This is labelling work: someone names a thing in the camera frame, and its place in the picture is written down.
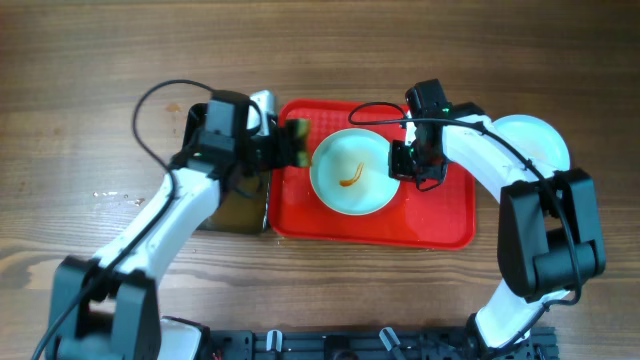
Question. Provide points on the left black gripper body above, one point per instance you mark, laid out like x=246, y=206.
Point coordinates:
x=261, y=151

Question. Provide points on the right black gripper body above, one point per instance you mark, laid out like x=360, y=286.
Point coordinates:
x=411, y=162

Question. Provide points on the green yellow sponge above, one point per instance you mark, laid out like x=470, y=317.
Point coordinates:
x=301, y=131

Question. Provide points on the white plate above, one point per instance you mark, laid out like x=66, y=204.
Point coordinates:
x=537, y=137
x=350, y=172

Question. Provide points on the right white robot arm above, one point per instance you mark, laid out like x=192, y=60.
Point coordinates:
x=550, y=240

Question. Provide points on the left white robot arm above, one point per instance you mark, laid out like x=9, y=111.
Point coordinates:
x=106, y=307

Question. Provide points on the black water basin tray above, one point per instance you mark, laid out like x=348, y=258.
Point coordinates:
x=244, y=209

